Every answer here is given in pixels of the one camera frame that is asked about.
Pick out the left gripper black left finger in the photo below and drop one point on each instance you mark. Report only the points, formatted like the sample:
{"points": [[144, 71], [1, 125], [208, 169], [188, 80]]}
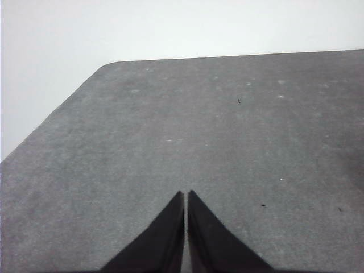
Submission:
{"points": [[159, 247]]}

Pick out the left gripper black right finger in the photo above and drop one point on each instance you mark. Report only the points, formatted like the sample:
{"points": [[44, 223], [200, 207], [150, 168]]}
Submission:
{"points": [[213, 247]]}

